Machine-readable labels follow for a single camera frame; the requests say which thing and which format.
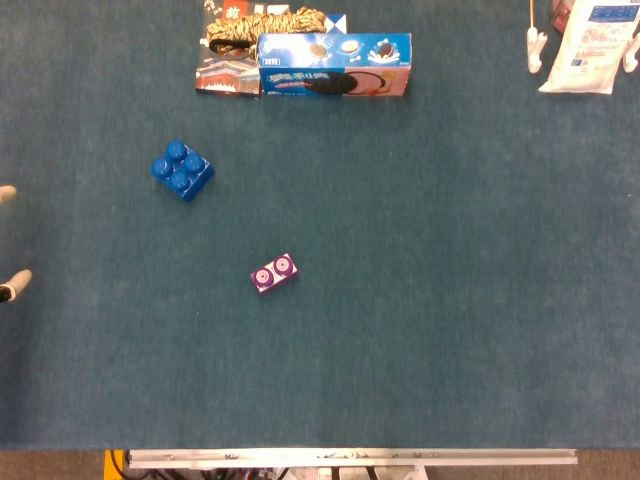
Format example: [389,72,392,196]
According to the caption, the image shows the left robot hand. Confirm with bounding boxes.
[0,185,33,304]

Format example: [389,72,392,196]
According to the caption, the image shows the purple toy brick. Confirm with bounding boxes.
[249,252,301,299]

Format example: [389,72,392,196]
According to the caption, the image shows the blue toy brick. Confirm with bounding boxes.
[150,139,216,203]

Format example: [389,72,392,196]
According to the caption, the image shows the palace print flat box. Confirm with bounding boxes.
[194,0,348,97]

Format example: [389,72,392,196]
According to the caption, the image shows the teal felt table cloth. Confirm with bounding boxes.
[0,0,640,452]

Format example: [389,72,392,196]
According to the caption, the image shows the blue Oreo cookie box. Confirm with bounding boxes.
[255,32,413,99]

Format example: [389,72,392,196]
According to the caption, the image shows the dark red small box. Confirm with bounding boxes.
[551,0,574,33]

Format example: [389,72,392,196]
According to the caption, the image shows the white printed pouch bag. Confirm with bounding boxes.
[538,0,640,96]

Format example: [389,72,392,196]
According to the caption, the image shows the aluminium profile rail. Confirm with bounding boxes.
[124,448,579,470]

